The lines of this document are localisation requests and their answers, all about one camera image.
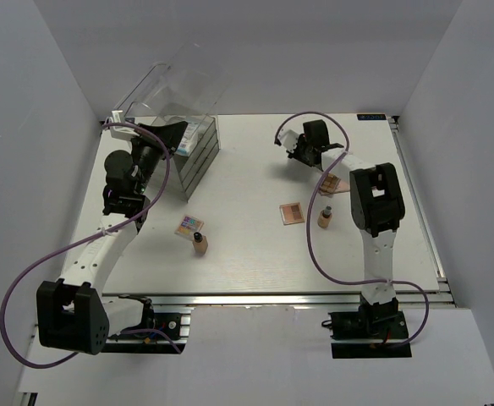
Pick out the round-cap foundation bottle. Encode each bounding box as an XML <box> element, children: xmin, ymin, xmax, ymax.
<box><xmin>317</xmin><ymin>206</ymin><xmax>332</xmax><ymax>229</ymax></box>

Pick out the beige flat makeup box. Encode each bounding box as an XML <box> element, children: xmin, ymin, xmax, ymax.
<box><xmin>335</xmin><ymin>179</ymin><xmax>350</xmax><ymax>195</ymax></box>

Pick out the colourful glitter eyeshadow palette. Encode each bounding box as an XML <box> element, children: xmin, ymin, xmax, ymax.
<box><xmin>174</xmin><ymin>215</ymin><xmax>204</xmax><ymax>240</ymax></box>

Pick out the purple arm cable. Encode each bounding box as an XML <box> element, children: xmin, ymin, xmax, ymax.
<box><xmin>0</xmin><ymin>120</ymin><xmax>189</xmax><ymax>368</ymax></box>
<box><xmin>274</xmin><ymin>111</ymin><xmax>431</xmax><ymax>350</ymax></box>

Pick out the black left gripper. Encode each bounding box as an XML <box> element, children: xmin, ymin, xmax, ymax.
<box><xmin>130</xmin><ymin>121</ymin><xmax>189</xmax><ymax>195</ymax></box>

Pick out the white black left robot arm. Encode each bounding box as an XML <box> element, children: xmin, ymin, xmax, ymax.
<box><xmin>36</xmin><ymin>120</ymin><xmax>188</xmax><ymax>355</ymax></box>

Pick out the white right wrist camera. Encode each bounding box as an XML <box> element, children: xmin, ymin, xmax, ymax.
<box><xmin>274</xmin><ymin>129</ymin><xmax>299</xmax><ymax>159</ymax></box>

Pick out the four-pan brown eyeshadow palette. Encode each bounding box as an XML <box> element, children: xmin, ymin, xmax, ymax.
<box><xmin>279</xmin><ymin>202</ymin><xmax>305</xmax><ymax>226</ymax></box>

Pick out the white cotton pad pack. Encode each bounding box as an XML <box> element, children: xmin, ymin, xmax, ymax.
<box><xmin>176</xmin><ymin>123</ymin><xmax>199</xmax><ymax>156</ymax></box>

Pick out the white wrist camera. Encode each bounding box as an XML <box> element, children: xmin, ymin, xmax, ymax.
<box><xmin>274</xmin><ymin>129</ymin><xmax>299</xmax><ymax>159</ymax></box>
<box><xmin>109</xmin><ymin>110</ymin><xmax>137</xmax><ymax>141</ymax></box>

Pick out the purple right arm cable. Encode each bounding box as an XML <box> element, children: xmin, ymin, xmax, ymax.
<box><xmin>274</xmin><ymin>111</ymin><xmax>431</xmax><ymax>350</ymax></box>

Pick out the clear acrylic drawer organizer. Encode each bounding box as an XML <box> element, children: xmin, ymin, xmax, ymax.
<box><xmin>109</xmin><ymin>43</ymin><xmax>229</xmax><ymax>201</ymax></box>

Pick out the black XDOF label sticker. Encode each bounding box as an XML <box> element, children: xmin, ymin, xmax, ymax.
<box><xmin>356</xmin><ymin>113</ymin><xmax>387</xmax><ymax>121</ymax></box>

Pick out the twelve-pan brown eyeshadow palette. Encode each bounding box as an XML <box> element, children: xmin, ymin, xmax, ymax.
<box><xmin>318</xmin><ymin>173</ymin><xmax>340</xmax><ymax>195</ymax></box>

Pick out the square black-cap foundation bottle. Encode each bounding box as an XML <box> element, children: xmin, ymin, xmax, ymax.
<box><xmin>192</xmin><ymin>232</ymin><xmax>208</xmax><ymax>255</ymax></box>

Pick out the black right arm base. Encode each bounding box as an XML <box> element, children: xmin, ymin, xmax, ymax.
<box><xmin>321</xmin><ymin>298</ymin><xmax>412</xmax><ymax>359</ymax></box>

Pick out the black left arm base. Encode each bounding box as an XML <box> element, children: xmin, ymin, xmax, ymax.
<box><xmin>102</xmin><ymin>295</ymin><xmax>190</xmax><ymax>354</ymax></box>

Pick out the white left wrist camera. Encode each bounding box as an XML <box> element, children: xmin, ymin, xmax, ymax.
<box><xmin>109</xmin><ymin>110</ymin><xmax>137</xmax><ymax>141</ymax></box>

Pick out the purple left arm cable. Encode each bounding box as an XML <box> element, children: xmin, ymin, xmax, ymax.
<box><xmin>0</xmin><ymin>120</ymin><xmax>189</xmax><ymax>368</ymax></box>

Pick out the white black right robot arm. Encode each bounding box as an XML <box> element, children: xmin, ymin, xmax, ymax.
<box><xmin>277</xmin><ymin>120</ymin><xmax>405</xmax><ymax>305</ymax></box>

